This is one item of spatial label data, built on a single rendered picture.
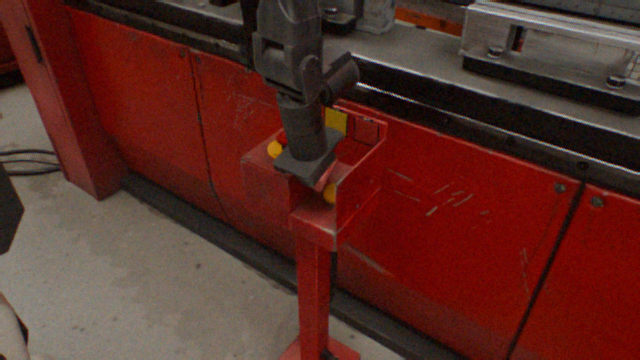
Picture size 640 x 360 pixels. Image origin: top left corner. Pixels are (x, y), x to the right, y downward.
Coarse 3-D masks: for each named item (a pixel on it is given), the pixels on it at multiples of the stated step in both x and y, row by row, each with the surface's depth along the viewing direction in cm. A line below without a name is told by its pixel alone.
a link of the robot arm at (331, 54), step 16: (336, 48) 67; (304, 64) 57; (320, 64) 59; (336, 64) 65; (352, 64) 67; (272, 80) 64; (304, 80) 58; (320, 80) 60; (336, 80) 66; (352, 80) 68; (304, 96) 60; (336, 96) 66
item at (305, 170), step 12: (288, 132) 67; (312, 132) 66; (324, 132) 69; (336, 132) 73; (288, 144) 69; (300, 144) 67; (312, 144) 68; (324, 144) 70; (336, 144) 72; (288, 156) 71; (300, 156) 70; (312, 156) 69; (324, 156) 70; (276, 168) 71; (288, 168) 70; (300, 168) 70; (312, 168) 69; (300, 180) 70
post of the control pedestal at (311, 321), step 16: (304, 240) 94; (304, 256) 97; (320, 256) 96; (304, 272) 100; (320, 272) 99; (304, 288) 104; (320, 288) 102; (304, 304) 107; (320, 304) 106; (304, 320) 111; (320, 320) 109; (304, 336) 115; (320, 336) 113; (304, 352) 119; (320, 352) 117
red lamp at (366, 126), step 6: (360, 120) 84; (360, 126) 84; (366, 126) 84; (372, 126) 83; (360, 132) 85; (366, 132) 84; (372, 132) 84; (360, 138) 86; (366, 138) 85; (372, 138) 84; (372, 144) 85
